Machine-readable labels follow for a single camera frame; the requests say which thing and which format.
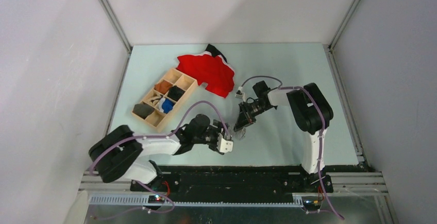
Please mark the brown rolled cloth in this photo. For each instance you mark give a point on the brown rolled cloth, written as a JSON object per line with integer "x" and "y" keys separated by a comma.
{"x": 163, "y": 86}

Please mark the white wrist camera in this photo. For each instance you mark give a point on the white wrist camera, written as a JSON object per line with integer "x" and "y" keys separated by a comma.
{"x": 224, "y": 145}
{"x": 240, "y": 93}

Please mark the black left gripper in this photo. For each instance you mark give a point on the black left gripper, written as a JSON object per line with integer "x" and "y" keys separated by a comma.
{"x": 220, "y": 129}

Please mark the red garment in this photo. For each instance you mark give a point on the red garment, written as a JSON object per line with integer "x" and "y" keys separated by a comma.
{"x": 209, "y": 67}

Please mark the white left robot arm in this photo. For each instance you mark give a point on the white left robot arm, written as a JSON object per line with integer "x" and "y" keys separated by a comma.
{"x": 123, "y": 155}

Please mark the blue rolled cloth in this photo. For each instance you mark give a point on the blue rolled cloth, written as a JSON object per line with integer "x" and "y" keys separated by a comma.
{"x": 166, "y": 105}

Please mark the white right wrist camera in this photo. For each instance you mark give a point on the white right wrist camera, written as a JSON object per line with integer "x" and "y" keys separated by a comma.
{"x": 240, "y": 93}

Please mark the aluminium front frame rail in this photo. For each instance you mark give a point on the aluminium front frame rail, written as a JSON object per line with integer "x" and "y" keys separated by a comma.
{"x": 127, "y": 192}

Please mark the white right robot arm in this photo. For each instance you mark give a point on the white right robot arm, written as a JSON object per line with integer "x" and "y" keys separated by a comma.
{"x": 311, "y": 111}

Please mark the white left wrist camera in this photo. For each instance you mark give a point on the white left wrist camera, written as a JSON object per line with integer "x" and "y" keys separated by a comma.
{"x": 224, "y": 145}

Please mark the dark grey rolled cloth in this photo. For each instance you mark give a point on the dark grey rolled cloth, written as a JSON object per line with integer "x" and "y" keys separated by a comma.
{"x": 143, "y": 110}

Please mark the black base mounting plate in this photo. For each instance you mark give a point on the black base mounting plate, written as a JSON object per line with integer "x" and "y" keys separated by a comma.
{"x": 240, "y": 184}

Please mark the black rolled cloth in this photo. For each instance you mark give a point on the black rolled cloth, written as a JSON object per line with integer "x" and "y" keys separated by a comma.
{"x": 175, "y": 93}

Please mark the wooden compartment organizer box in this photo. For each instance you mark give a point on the wooden compartment organizer box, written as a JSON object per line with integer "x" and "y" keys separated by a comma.
{"x": 157, "y": 119}

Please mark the beige rolled cloth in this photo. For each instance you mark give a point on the beige rolled cloth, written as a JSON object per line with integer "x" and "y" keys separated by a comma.
{"x": 153, "y": 101}

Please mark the grey striped underwear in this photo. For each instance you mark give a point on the grey striped underwear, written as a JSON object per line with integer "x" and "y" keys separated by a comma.
{"x": 236, "y": 135}

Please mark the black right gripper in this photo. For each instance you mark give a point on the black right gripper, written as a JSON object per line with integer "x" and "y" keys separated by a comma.
{"x": 245, "y": 117}

